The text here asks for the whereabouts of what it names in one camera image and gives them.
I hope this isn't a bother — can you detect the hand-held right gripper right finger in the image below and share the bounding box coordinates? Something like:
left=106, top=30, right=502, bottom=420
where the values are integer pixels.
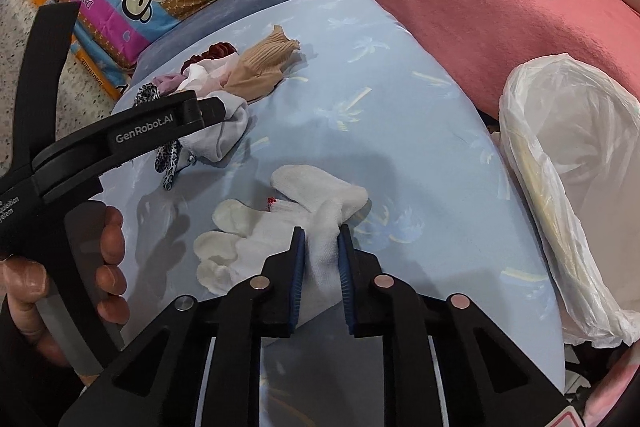
left=337, top=224, right=586, bottom=427

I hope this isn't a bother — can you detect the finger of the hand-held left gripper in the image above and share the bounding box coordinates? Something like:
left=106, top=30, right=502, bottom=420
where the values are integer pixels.
left=170, top=90, right=227, bottom=138

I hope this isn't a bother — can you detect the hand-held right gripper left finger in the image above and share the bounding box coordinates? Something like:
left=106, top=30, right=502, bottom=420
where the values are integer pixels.
left=59, top=227, right=306, bottom=427

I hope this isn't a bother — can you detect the white cloth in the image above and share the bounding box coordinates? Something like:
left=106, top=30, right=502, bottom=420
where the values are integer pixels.
left=192, top=97, right=251, bottom=162

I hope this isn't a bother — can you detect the white sock pair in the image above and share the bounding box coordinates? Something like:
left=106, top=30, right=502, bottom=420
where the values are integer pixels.
left=194, top=164, right=371, bottom=329

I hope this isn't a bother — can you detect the white plastic bag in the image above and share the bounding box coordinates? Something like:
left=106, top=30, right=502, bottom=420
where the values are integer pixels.
left=492, top=53, right=640, bottom=349

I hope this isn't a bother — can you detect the person's left hand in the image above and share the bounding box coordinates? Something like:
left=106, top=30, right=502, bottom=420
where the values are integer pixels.
left=0, top=206, right=129, bottom=368

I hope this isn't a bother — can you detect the pale pink sock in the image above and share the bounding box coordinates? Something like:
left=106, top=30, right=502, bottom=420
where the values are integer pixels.
left=181, top=57, right=236, bottom=96

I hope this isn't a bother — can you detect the lilac cloth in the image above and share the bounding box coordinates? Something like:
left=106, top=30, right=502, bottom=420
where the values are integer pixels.
left=152, top=74, right=187, bottom=96

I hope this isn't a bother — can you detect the leopard print hair band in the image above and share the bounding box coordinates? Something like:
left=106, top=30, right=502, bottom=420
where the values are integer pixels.
left=135, top=82, right=198, bottom=191

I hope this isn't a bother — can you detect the dark red scrunchie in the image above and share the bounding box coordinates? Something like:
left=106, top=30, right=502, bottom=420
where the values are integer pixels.
left=181, top=41, right=242, bottom=74

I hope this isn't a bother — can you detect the beige sock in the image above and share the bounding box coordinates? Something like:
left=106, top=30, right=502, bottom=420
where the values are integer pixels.
left=222, top=25, right=302, bottom=104

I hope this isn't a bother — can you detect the light blue palm print cushion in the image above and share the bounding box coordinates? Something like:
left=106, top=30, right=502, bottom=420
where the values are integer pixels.
left=92, top=0, right=566, bottom=427

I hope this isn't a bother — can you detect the pink blanket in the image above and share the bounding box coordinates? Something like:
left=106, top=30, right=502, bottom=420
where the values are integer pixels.
left=275, top=0, right=640, bottom=118

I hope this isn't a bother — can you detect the pink pillow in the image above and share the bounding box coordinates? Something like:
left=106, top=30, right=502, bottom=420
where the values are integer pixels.
left=582, top=349, right=638, bottom=427

